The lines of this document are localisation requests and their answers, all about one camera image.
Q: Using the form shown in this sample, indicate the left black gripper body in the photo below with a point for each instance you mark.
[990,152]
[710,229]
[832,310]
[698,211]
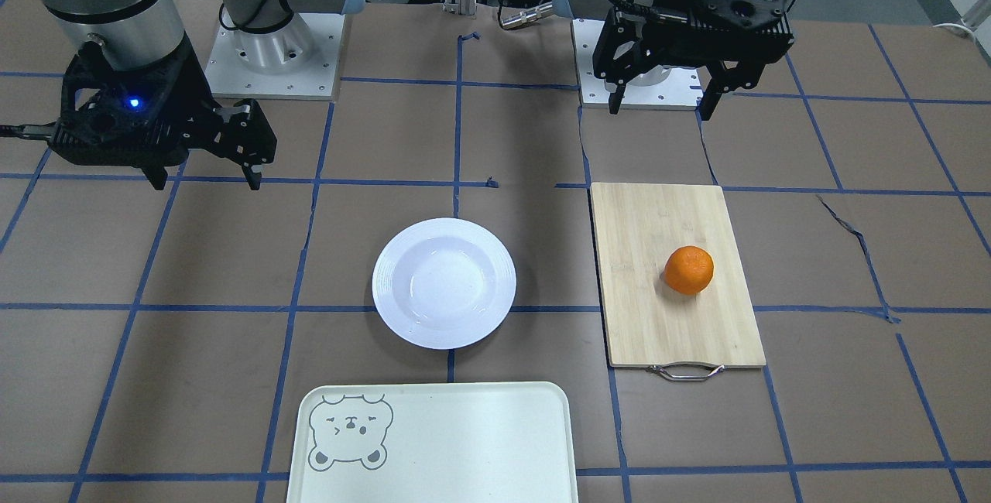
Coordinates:
[629,48]

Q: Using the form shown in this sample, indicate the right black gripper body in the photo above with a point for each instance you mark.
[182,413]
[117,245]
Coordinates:
[246,134]

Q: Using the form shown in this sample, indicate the white ceramic plate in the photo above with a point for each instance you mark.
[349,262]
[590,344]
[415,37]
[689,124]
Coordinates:
[444,283]

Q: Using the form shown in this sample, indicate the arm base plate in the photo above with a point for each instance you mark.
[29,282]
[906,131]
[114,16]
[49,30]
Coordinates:
[298,62]
[674,89]

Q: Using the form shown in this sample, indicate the orange fruit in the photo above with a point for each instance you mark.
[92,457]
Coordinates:
[689,270]

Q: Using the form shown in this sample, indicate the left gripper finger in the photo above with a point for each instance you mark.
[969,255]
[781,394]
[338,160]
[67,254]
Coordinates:
[616,94]
[711,97]

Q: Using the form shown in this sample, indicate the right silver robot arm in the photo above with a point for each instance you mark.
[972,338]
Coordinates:
[136,33]

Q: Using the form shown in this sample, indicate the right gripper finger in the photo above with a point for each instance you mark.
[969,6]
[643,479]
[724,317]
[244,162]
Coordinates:
[158,176]
[253,175]

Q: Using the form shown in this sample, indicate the silver metal cylinder tool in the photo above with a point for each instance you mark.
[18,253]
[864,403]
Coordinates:
[525,17]

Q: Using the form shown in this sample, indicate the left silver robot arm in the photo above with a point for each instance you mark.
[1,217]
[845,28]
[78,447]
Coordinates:
[734,40]

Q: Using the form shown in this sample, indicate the cream bear tray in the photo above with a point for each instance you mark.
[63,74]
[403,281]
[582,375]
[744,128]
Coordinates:
[451,442]

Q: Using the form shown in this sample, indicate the bamboo cutting board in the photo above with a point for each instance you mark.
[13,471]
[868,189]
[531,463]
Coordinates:
[637,226]

